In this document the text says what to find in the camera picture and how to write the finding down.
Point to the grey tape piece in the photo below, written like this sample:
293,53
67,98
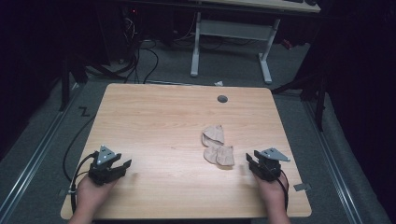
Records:
302,186

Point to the dark computer tower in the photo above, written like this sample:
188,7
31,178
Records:
115,31

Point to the black metal stand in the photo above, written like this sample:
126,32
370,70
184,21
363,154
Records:
66,84
317,96

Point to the person's left hand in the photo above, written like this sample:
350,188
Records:
93,194

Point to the white frame desk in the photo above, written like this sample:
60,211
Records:
236,29

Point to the beige sock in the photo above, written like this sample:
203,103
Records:
214,135
221,155

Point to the person's right hand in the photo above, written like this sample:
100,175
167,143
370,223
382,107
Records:
271,193

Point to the metal floor rail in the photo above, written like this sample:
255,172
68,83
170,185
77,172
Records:
334,165
34,155

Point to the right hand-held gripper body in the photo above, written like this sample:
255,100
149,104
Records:
270,165

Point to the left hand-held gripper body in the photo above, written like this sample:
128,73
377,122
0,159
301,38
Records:
101,168

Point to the crumpled white paper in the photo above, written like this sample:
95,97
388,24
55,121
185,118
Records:
219,83

